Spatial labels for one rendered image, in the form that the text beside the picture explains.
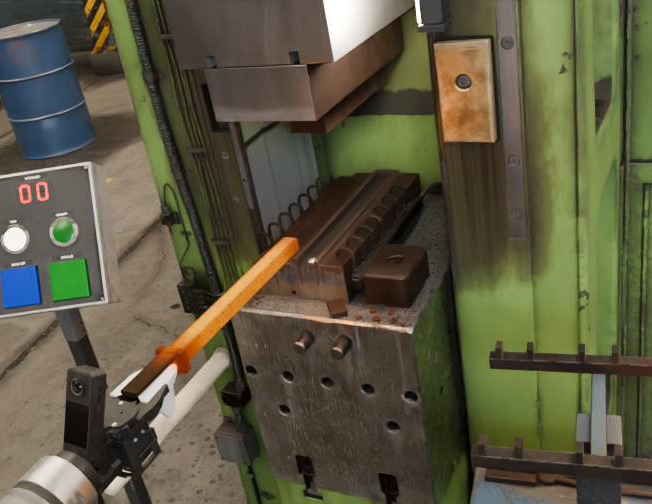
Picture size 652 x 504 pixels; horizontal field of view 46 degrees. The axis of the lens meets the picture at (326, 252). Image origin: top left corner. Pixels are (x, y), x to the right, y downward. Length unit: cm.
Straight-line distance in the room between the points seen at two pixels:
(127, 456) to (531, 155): 80
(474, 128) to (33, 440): 211
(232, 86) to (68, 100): 467
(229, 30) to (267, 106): 14
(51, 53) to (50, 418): 340
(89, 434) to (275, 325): 57
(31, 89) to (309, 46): 475
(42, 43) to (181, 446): 379
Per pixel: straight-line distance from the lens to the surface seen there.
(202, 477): 254
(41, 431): 301
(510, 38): 129
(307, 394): 154
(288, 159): 173
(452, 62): 130
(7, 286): 163
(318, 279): 143
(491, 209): 140
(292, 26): 125
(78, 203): 158
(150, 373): 108
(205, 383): 182
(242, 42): 131
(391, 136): 180
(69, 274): 157
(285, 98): 130
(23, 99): 594
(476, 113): 131
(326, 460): 164
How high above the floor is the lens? 166
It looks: 27 degrees down
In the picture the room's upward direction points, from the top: 11 degrees counter-clockwise
